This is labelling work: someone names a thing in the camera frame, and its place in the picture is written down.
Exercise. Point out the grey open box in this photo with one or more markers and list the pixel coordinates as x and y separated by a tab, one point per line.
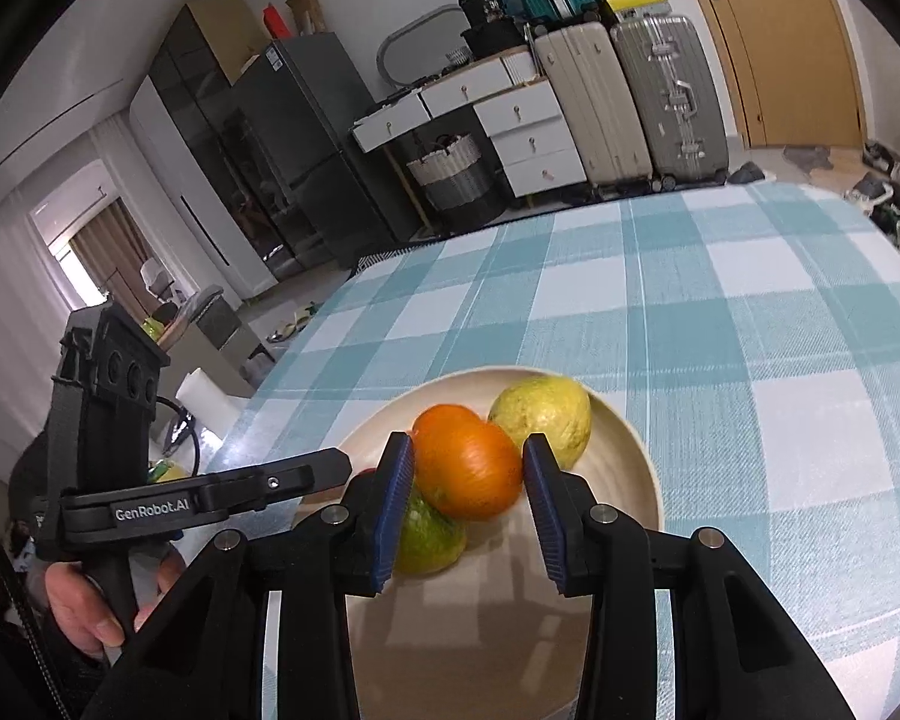
210	345

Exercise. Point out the green guava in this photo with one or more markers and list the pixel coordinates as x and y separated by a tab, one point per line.
431	540

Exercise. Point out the teal checkered tablecloth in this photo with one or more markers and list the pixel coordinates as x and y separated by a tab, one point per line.
720	315

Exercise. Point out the person's left hand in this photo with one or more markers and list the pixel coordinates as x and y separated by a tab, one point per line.
82	607

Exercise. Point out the silver suitcase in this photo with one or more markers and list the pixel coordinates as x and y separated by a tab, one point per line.
671	101

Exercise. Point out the brown cardboard pieces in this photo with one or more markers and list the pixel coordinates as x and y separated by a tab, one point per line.
305	11

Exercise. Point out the white tall cabinet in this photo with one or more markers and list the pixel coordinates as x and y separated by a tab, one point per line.
187	195

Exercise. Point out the oval framed mirror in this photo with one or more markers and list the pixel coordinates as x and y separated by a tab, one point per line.
420	45

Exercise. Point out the brown curtain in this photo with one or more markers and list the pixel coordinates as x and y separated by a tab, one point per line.
112	247

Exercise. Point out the grey doormat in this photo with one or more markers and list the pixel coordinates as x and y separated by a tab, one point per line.
808	157

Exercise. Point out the black storage box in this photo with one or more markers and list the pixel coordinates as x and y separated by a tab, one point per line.
491	37

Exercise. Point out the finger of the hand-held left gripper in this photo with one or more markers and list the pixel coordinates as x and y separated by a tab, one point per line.
285	481

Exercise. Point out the pair of slippers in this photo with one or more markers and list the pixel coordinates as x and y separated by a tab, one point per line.
294	321

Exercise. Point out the yellow sponge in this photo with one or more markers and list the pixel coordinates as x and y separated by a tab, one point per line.
169	473

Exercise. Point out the dark grey refrigerator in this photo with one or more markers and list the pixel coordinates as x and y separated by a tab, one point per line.
322	150

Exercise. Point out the black canister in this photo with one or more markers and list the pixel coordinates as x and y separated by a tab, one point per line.
484	6

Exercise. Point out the pile of shoes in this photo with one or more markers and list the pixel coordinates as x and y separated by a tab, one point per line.
896	195

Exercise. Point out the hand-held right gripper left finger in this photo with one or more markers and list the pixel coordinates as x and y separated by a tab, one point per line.
394	517

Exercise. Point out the red box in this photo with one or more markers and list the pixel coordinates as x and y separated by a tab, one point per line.
275	21

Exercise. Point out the cream round plate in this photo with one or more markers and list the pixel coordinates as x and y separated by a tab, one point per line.
615	480

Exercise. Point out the white grey wicker basket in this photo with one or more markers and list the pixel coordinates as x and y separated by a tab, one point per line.
454	180

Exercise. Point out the yellow black shoebox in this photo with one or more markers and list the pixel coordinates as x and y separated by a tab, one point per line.
634	1

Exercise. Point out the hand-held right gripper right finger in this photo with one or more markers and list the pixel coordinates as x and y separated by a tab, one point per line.
547	517

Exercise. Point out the dark grey slipper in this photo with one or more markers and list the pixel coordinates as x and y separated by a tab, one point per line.
746	173

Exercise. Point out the white drawer desk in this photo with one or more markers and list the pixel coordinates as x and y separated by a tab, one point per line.
525	135

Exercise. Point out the white air conditioner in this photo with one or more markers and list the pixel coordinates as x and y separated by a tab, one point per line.
71	195

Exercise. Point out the white chair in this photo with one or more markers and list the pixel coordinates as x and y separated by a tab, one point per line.
161	281

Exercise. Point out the beige suitcase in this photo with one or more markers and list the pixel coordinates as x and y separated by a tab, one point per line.
592	105

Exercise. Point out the white paper towel roll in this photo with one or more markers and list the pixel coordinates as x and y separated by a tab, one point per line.
208	397

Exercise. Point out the tan wooden door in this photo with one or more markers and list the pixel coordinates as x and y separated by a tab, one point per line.
780	45

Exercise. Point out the yellow-green guava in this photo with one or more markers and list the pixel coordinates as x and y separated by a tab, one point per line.
544	420

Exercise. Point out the dark glass wardrobe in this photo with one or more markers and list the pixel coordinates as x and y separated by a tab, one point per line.
210	135

